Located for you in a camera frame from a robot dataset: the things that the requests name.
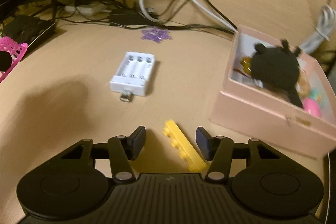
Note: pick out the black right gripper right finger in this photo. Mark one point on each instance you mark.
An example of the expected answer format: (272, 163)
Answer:
(218, 150)

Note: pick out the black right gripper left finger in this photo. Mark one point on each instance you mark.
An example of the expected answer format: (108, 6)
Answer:
(123, 149)

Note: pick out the black power adapter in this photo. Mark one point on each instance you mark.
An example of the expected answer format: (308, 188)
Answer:
(125, 17)

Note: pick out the brown chocolate balls packet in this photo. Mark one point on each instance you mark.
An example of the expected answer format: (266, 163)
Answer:
(245, 67)

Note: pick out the white power strip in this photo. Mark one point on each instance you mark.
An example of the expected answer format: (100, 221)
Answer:
(93, 8)

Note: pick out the black keyboard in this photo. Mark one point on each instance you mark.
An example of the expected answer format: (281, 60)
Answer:
(30, 30)

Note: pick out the yellow lego brick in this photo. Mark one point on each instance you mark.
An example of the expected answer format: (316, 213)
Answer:
(185, 149)

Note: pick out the white battery charger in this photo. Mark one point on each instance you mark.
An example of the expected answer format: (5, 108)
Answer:
(133, 75)

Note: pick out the black plush toy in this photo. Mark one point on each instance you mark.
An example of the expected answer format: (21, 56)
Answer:
(278, 67)

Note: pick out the purple snowflake ornament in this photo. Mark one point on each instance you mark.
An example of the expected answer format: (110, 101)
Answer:
(156, 34)

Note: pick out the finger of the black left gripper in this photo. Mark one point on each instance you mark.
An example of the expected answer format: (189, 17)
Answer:
(5, 61)

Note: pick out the pink cardboard box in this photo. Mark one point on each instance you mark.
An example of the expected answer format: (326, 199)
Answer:
(252, 111)

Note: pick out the packaged bread snack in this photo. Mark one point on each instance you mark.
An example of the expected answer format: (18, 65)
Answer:
(303, 86)

